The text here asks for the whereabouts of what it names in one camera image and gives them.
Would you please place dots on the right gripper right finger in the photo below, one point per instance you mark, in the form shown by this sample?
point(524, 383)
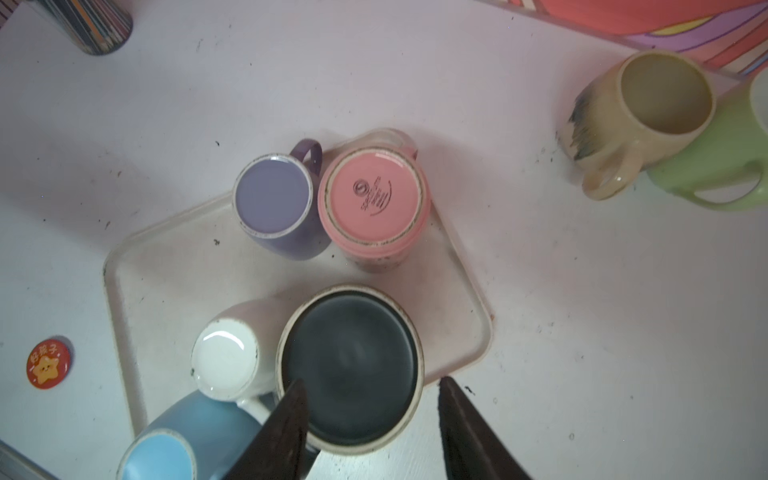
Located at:
point(471, 450)

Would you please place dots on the cream round mug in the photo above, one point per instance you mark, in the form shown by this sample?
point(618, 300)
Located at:
point(643, 110)

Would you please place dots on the beige plastic tray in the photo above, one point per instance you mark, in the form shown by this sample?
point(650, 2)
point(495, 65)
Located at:
point(165, 283)

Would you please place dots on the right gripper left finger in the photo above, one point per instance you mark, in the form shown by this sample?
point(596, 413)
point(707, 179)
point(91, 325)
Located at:
point(279, 449)

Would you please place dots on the white mug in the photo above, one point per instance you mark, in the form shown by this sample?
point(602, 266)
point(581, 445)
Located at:
point(234, 356)

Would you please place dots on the purple mug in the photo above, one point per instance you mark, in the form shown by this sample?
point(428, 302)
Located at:
point(275, 199)

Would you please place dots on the black mug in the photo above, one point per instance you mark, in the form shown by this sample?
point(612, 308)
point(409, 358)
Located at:
point(360, 358)

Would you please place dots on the pink patterned mug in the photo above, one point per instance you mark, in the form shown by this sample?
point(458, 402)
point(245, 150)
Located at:
point(374, 200)

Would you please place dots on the metal pen holder cup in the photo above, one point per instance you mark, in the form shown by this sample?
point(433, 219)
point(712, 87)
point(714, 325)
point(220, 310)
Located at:
point(97, 27)

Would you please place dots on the light blue mug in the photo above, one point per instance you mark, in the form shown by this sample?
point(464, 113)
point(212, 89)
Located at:
point(196, 438)

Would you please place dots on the light green mug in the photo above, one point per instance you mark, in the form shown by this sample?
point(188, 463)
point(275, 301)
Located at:
point(731, 150)

